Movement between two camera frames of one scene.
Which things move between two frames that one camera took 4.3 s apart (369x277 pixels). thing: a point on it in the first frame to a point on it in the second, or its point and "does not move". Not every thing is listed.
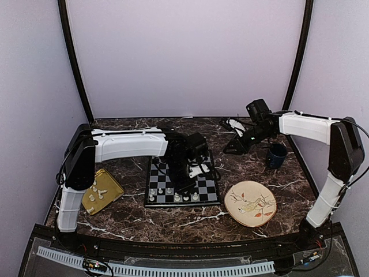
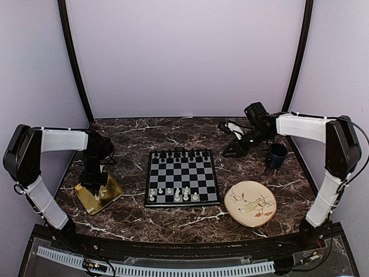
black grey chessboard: [161, 191] does not move
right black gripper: [238, 143] does not move
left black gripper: [183, 187] to [95, 186]
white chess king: [177, 198] does not move
